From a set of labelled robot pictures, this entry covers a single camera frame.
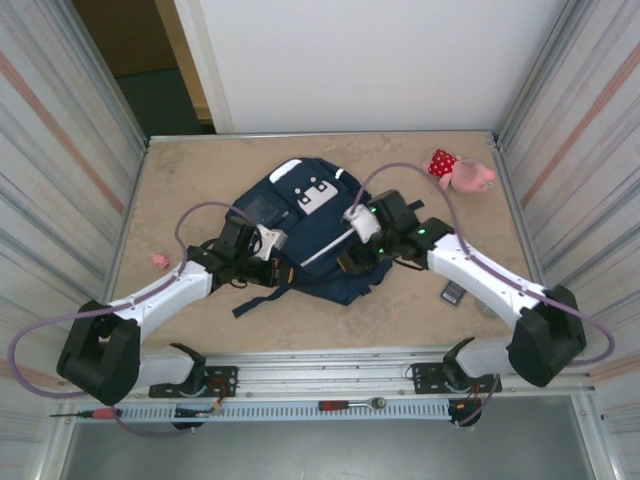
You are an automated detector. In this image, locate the black connector with orange wires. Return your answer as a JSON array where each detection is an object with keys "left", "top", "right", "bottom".
[{"left": 173, "top": 404, "right": 225, "bottom": 420}]

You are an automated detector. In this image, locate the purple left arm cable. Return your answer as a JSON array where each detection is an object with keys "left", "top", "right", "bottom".
[{"left": 8, "top": 200, "right": 260, "bottom": 439}]

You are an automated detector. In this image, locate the ratchet wrench with red handle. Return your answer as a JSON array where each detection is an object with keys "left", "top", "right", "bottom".
[{"left": 318, "top": 396, "right": 389, "bottom": 412}]

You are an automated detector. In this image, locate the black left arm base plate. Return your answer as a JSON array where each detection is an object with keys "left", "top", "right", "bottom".
[{"left": 148, "top": 365, "right": 240, "bottom": 399}]

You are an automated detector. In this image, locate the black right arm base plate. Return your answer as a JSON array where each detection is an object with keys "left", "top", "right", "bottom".
[{"left": 410, "top": 360, "right": 503, "bottom": 397}]

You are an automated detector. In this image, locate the pink plush toy red dress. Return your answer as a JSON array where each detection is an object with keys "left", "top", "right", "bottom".
[{"left": 424, "top": 147, "right": 498, "bottom": 195}]

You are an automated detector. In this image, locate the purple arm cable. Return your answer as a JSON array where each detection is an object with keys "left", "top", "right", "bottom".
[
  {"left": 8, "top": 200, "right": 260, "bottom": 439},
  {"left": 351, "top": 161, "right": 617, "bottom": 429}
]

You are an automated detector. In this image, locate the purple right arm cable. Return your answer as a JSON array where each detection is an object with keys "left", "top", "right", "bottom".
[{"left": 351, "top": 161, "right": 617, "bottom": 429}]

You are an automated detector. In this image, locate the slotted grey cable duct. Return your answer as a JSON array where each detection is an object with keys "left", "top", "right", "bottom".
[{"left": 116, "top": 401, "right": 452, "bottom": 422}]

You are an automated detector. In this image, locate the thin aluminium table edge rail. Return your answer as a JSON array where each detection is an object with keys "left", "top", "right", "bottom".
[{"left": 146, "top": 130, "right": 498, "bottom": 147}]

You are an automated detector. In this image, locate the red handled screwdriver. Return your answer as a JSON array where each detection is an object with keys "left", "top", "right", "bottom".
[{"left": 48, "top": 407, "right": 122, "bottom": 421}]

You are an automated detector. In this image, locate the small dark calculator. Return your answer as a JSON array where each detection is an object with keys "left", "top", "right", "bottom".
[{"left": 438, "top": 280, "right": 468, "bottom": 308}]

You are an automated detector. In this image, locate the aluminium frame rail with grooves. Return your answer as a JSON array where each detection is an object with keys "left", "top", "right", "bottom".
[{"left": 53, "top": 351, "right": 599, "bottom": 402}]

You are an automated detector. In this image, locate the navy blue backpack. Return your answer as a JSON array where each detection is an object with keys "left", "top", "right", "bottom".
[{"left": 224, "top": 156, "right": 426, "bottom": 319}]

